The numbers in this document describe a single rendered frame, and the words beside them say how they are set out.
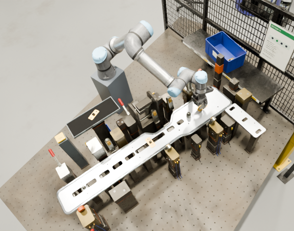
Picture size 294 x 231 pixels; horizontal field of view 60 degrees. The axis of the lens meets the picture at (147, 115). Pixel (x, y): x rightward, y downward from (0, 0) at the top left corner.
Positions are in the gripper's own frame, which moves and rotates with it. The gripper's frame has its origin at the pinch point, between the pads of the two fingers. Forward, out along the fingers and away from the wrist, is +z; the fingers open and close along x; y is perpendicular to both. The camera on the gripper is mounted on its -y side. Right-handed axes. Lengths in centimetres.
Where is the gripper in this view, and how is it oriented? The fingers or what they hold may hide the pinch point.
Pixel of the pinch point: (202, 105)
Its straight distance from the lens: 189.9
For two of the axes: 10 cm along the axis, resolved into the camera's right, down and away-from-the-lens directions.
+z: 1.5, 5.3, 8.3
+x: 5.6, 6.5, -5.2
